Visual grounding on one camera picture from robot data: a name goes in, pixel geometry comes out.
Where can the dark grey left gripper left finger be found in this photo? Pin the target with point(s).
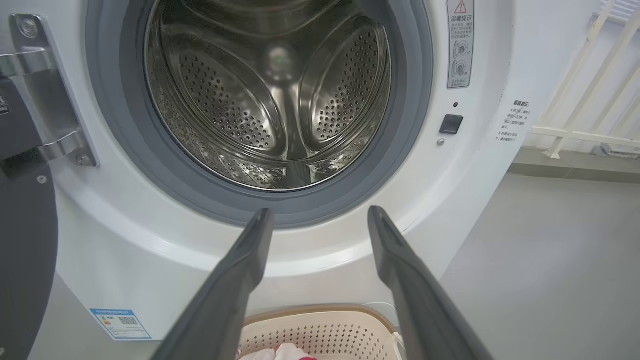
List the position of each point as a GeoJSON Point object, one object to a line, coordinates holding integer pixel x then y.
{"type": "Point", "coordinates": [225, 300]}

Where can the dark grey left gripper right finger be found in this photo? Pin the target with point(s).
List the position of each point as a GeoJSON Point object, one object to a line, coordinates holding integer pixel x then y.
{"type": "Point", "coordinates": [420, 305]}

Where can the red and white clothes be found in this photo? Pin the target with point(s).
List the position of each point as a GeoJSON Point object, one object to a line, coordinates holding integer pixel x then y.
{"type": "Point", "coordinates": [290, 352]}

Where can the round dark washing machine door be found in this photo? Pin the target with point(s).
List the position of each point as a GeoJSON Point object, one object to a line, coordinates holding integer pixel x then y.
{"type": "Point", "coordinates": [25, 250]}

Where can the white washing machine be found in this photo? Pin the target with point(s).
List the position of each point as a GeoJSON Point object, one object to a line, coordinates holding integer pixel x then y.
{"type": "Point", "coordinates": [150, 250]}

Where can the cream perforated laundry basket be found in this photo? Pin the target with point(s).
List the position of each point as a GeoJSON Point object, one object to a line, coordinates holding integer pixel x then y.
{"type": "Point", "coordinates": [325, 332]}

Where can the stainless steel washing machine drum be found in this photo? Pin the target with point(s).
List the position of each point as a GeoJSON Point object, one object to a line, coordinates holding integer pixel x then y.
{"type": "Point", "coordinates": [225, 100]}

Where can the metal door hinge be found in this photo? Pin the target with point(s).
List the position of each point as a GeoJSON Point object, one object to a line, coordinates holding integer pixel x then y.
{"type": "Point", "coordinates": [45, 85]}

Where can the blue energy label sticker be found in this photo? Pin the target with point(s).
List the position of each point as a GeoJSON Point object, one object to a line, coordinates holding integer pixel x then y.
{"type": "Point", "coordinates": [121, 324]}

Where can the black printed text label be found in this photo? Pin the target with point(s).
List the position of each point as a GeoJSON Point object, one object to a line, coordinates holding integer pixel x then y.
{"type": "Point", "coordinates": [515, 122]}

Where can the white metal railing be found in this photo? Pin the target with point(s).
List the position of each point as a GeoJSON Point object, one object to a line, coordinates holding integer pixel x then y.
{"type": "Point", "coordinates": [580, 134]}

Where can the grey warning label sticker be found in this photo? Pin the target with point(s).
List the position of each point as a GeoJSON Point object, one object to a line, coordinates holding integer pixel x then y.
{"type": "Point", "coordinates": [460, 45]}

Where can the white window blind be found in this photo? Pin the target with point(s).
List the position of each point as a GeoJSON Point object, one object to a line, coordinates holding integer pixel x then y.
{"type": "Point", "coordinates": [625, 10]}

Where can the grey railing foot bracket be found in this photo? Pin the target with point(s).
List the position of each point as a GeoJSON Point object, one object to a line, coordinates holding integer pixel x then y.
{"type": "Point", "coordinates": [615, 150]}

